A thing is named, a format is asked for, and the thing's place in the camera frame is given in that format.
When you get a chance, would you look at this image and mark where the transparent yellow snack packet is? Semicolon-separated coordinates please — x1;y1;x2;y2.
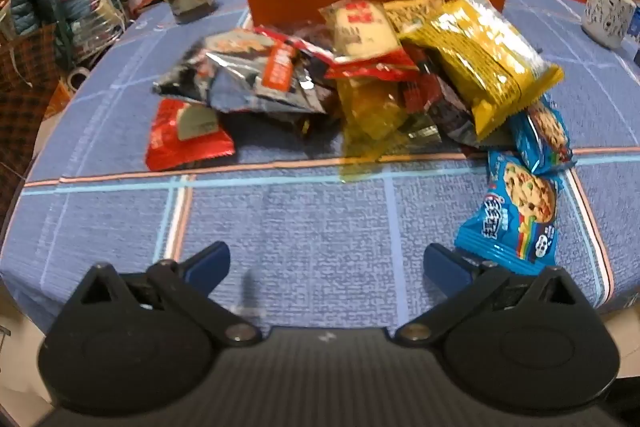
336;77;416;184

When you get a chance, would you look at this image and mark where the red and white snack packet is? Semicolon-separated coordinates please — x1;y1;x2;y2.
318;0;421;80

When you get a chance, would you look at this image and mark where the large yellow snack packet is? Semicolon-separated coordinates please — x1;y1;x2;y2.
400;0;565;142

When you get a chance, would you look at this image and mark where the blue cookie packet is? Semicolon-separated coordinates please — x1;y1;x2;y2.
510;97;577;175
454;151;565;277

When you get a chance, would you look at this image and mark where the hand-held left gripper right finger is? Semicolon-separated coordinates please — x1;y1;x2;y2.
392;243;581;348

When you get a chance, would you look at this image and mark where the silver black snack packet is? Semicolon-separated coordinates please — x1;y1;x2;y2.
151;29;341;115

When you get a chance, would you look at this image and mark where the small red snack packet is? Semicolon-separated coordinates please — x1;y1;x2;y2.
145;98;236;172

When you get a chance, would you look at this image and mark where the white mug with cat print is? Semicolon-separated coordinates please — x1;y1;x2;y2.
581;0;637;50

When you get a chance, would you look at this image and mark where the roll of tape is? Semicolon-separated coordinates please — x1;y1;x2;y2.
65;67;92;92

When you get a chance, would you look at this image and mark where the brown plaid chair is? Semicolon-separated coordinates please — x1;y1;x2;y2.
0;24;66;208

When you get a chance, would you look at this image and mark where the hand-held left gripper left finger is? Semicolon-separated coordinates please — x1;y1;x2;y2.
75;241;263;348

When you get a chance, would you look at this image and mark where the metal wire rack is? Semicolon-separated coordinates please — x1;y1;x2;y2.
60;0;131;62

